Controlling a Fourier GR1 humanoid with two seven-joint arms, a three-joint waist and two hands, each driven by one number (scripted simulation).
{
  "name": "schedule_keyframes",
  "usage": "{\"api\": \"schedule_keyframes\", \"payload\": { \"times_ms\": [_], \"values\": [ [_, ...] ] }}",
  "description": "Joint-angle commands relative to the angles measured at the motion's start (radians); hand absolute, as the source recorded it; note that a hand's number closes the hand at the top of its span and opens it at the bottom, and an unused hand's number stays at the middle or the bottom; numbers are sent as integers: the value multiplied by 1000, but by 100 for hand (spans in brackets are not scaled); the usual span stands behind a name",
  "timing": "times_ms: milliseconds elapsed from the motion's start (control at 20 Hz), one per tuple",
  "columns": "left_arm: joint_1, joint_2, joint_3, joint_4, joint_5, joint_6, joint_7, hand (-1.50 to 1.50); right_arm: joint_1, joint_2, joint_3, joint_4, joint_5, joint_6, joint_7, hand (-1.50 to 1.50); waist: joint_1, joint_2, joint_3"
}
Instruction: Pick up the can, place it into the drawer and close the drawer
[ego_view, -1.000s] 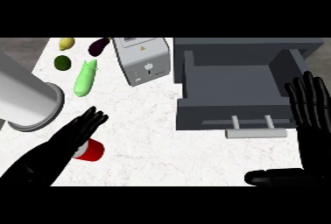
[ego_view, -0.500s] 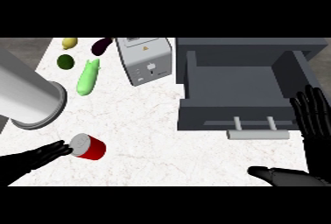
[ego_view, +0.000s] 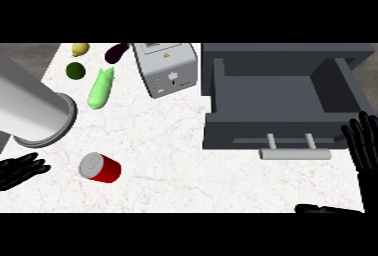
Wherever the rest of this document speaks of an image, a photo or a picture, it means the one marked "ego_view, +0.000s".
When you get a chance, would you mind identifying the dark grey drawer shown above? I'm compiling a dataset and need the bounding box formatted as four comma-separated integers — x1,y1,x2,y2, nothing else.
200,57,369,151
200,112,364,151

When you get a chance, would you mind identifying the dark grey cabinet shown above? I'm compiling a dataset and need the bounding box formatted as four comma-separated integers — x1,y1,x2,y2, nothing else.
199,42,376,98

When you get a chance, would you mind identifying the large pale grey cylinder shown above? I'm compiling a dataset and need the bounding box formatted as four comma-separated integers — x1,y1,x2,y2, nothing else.
0,53,79,149

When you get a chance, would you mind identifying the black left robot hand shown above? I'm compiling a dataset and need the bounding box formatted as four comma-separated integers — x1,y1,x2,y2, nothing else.
0,152,53,192

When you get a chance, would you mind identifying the dark grey drawer front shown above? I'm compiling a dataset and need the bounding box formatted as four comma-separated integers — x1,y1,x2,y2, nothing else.
200,112,364,151

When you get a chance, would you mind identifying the pale grey toaster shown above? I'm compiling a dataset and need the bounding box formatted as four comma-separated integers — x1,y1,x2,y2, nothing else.
129,42,199,100

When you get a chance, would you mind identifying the red can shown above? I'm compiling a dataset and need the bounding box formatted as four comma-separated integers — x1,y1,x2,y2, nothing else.
76,151,122,184

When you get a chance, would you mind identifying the pale grey drawer handle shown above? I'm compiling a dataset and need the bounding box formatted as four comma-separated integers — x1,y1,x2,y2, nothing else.
258,132,333,161

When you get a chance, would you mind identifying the dark purple eggplant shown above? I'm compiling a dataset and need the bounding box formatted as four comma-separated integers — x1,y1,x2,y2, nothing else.
103,42,131,65

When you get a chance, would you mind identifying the light green cucumber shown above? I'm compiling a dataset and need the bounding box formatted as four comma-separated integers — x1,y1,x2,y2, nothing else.
85,66,116,111

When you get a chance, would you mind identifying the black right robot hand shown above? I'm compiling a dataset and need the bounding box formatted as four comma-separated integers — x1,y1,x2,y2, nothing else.
292,110,378,214

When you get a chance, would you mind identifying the yellow lemon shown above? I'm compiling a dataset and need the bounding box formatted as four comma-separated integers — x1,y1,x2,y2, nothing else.
70,42,91,58

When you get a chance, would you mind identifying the dark green lime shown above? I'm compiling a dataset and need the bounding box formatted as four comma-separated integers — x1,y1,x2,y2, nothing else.
64,61,87,81

